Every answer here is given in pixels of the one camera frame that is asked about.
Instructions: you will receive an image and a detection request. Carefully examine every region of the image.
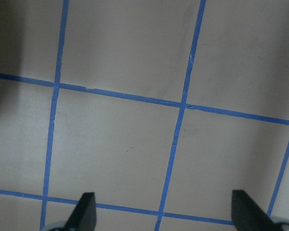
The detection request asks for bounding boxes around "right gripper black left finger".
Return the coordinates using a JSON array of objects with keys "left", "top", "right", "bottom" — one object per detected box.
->
[{"left": 64, "top": 192, "right": 97, "bottom": 231}]

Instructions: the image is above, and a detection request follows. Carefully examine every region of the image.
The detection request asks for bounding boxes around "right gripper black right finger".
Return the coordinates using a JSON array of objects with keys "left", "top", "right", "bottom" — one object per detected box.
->
[{"left": 231, "top": 190, "right": 279, "bottom": 231}]

